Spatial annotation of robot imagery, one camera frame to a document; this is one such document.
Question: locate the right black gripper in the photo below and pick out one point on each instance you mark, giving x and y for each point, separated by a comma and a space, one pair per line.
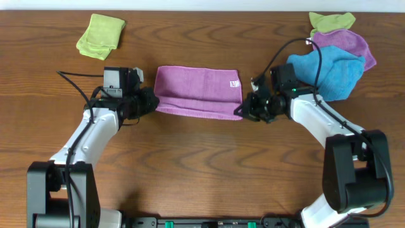
250, 107

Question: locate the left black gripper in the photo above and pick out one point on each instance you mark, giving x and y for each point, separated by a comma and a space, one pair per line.
150, 100

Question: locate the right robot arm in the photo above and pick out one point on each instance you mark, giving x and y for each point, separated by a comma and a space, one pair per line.
356, 168

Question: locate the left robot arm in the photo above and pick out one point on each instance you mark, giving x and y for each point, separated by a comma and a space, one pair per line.
62, 192

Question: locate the folded green cloth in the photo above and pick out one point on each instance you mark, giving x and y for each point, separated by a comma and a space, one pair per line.
101, 36

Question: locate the blue cloth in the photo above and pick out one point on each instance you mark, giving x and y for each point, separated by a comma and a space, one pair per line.
332, 70

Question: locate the crumpled green cloth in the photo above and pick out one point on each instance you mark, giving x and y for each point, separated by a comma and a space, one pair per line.
328, 23

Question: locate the purple cloth with tag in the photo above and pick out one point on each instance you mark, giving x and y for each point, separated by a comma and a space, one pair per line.
347, 41

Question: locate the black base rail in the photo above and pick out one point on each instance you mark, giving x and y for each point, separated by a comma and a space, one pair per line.
267, 222

